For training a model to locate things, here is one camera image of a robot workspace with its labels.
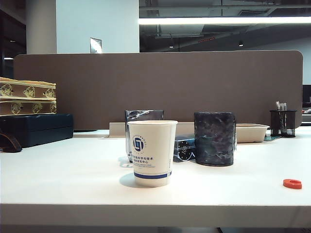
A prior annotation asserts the brown leather strap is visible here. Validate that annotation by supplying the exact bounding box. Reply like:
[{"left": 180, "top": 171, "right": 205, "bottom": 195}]
[{"left": 0, "top": 132, "right": 23, "bottom": 153}]

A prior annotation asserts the white paper cup blue logo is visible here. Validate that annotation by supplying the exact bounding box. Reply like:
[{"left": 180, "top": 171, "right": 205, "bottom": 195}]
[{"left": 127, "top": 120, "right": 178, "bottom": 188}]

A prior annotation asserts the brown desk divider panel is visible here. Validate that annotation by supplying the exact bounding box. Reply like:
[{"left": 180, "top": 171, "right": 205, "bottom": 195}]
[{"left": 13, "top": 50, "right": 304, "bottom": 133}]

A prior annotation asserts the brown box yellow bear pattern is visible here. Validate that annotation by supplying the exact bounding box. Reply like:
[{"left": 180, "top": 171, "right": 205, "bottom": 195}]
[
  {"left": 0, "top": 76, "right": 57, "bottom": 100},
  {"left": 0, "top": 98, "right": 58, "bottom": 117}
]

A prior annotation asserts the beige oval tray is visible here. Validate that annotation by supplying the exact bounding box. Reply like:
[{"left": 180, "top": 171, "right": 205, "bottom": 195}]
[{"left": 235, "top": 123, "right": 271, "bottom": 144}]

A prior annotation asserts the dark blue hard case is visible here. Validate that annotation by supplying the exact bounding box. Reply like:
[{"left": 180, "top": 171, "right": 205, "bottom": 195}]
[{"left": 0, "top": 113, "right": 74, "bottom": 149}]

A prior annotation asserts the dark marbled mug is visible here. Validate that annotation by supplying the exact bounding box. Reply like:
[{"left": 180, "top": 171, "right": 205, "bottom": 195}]
[{"left": 193, "top": 111, "right": 238, "bottom": 167}]

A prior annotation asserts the black monitor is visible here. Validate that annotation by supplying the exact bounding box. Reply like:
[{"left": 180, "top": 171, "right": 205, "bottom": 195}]
[{"left": 303, "top": 84, "right": 311, "bottom": 104}]

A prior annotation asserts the black mesh pen holder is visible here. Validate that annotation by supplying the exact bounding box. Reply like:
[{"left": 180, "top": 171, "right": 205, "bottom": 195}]
[{"left": 269, "top": 110, "right": 298, "bottom": 138}]

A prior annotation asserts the small wall sign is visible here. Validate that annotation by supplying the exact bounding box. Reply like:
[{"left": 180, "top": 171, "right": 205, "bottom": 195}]
[{"left": 89, "top": 37, "right": 103, "bottom": 54}]

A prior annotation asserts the long ceiling light strip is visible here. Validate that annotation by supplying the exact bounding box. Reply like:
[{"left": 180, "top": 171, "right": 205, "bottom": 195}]
[{"left": 138, "top": 16, "right": 311, "bottom": 25}]

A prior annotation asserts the red plastic letter c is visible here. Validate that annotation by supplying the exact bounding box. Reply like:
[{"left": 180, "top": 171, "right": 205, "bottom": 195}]
[{"left": 282, "top": 179, "right": 303, "bottom": 189}]

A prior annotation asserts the small dark blue box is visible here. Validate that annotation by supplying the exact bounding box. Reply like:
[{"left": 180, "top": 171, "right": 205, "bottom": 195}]
[{"left": 173, "top": 135, "right": 197, "bottom": 163}]

